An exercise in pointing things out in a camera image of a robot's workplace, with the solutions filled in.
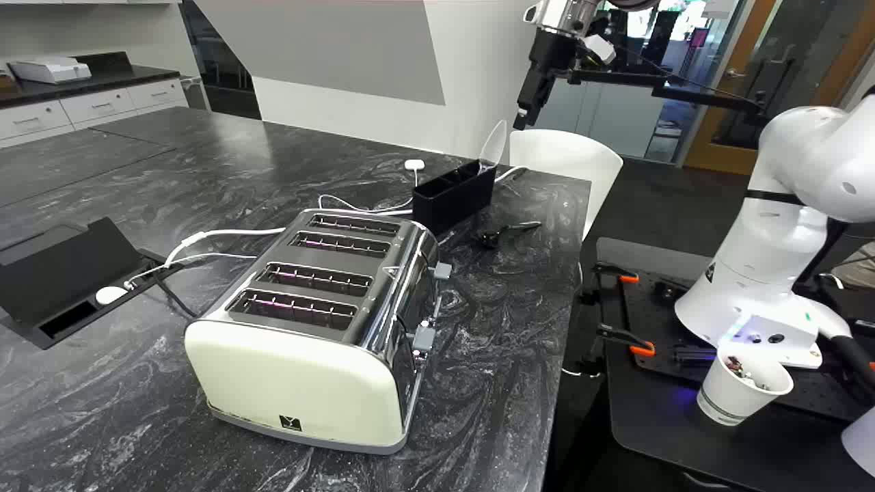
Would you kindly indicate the cream and chrome four-slot toaster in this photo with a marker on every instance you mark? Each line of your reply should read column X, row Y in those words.
column 325, row 341

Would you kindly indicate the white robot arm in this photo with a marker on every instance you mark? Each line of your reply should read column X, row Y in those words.
column 814, row 166

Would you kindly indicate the black pop-up power outlet box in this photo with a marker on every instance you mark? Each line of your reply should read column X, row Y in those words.
column 51, row 280

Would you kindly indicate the black spoon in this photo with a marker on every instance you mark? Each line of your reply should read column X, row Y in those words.
column 494, row 240

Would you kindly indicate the black clamp with orange tip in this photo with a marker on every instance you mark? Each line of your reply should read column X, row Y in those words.
column 636, row 347

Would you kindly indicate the small black side table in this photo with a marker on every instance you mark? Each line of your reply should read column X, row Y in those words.
column 818, row 439

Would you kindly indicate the white drawer cabinet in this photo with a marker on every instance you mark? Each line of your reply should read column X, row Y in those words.
column 73, row 114

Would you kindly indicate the black rectangular container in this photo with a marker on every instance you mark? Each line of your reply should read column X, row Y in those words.
column 452, row 196

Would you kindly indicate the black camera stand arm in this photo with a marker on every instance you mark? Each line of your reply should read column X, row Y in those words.
column 582, row 42

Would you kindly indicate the white printer on counter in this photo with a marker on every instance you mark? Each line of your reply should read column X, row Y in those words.
column 51, row 70

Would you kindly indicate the white paper cup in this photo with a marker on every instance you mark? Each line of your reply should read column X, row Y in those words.
column 739, row 383

